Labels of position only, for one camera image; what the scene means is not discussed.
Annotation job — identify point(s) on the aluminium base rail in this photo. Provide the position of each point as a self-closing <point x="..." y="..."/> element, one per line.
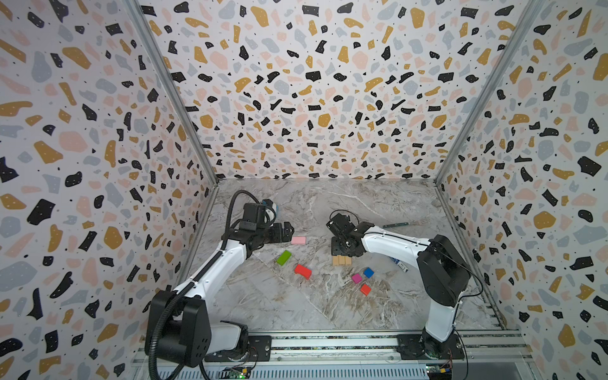
<point x="362" y="347"/>

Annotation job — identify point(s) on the pink rectangular block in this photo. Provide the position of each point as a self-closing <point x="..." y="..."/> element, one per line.
<point x="297" y="240"/>

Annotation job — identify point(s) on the blue cube block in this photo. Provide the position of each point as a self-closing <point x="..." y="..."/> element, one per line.
<point x="368" y="272"/>

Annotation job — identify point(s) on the magenta cube block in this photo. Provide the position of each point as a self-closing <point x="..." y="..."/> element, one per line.
<point x="357" y="278"/>

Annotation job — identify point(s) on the red arch block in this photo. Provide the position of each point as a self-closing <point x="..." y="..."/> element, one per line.
<point x="303" y="271"/>

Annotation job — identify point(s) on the dark green rectangular block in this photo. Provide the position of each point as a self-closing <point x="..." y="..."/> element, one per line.
<point x="283" y="258"/>

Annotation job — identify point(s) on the blue white marker pen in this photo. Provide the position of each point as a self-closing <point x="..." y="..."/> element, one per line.
<point x="400" y="264"/>

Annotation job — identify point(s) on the small red cube block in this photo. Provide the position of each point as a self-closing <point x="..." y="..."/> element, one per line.
<point x="365" y="289"/>

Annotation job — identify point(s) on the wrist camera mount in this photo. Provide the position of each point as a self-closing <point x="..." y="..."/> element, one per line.
<point x="257" y="216"/>
<point x="341" y="226"/>

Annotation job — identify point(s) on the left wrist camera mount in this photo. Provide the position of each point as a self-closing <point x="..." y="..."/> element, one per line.
<point x="257" y="216"/>

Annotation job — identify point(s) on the left corner metal post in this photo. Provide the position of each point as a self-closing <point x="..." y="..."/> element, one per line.
<point x="136" y="15"/>

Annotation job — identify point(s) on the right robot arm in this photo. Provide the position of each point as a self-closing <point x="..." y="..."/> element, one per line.
<point x="444" y="274"/>

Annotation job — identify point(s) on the right corner metal post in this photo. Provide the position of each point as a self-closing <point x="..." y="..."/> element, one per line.
<point x="525" y="22"/>

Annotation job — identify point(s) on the corner metal post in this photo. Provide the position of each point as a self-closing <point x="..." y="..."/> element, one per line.
<point x="136" y="15"/>
<point x="525" y="22"/>

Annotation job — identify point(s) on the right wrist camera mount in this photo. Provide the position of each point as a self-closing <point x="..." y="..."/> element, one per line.
<point x="341" y="226"/>

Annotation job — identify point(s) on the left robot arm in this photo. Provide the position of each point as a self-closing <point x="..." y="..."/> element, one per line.
<point x="179" y="328"/>

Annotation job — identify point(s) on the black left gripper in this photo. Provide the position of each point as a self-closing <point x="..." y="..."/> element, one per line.
<point x="277" y="237"/>

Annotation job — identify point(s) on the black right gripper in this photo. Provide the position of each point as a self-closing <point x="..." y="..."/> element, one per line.
<point x="342" y="244"/>

